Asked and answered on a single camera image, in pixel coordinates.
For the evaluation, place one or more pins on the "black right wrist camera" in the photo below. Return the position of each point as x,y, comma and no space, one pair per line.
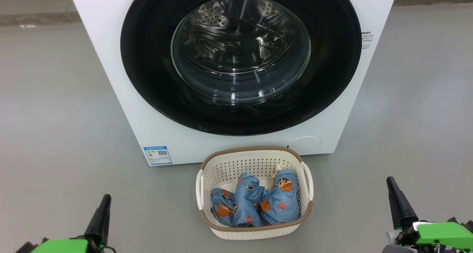
466,225

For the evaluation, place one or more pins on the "round white filter cover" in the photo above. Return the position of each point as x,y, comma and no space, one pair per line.
306,145

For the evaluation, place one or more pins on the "blue cartoon print garment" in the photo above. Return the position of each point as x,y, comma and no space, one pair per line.
242,203
282,205

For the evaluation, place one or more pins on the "printed black text label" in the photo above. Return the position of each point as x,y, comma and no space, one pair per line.
367,39

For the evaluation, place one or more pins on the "round black glass washer door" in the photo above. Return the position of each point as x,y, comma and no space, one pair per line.
147,71

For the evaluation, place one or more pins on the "blue energy label sticker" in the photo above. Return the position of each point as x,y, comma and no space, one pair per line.
157,155

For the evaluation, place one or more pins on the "white front-load washing machine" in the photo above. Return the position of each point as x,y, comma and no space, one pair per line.
107,60

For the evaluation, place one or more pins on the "cream perforated laundry basket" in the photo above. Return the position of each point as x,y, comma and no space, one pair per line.
221,168

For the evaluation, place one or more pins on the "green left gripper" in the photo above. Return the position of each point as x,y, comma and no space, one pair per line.
61,246

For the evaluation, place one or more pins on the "perforated steel washing machine drum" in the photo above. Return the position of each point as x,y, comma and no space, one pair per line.
240,34

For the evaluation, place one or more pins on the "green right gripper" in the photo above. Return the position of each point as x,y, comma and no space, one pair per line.
443,234

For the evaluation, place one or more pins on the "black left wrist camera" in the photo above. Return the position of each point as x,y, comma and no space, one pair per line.
25,248

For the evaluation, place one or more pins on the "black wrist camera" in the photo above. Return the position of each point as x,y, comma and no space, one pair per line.
25,248
466,225

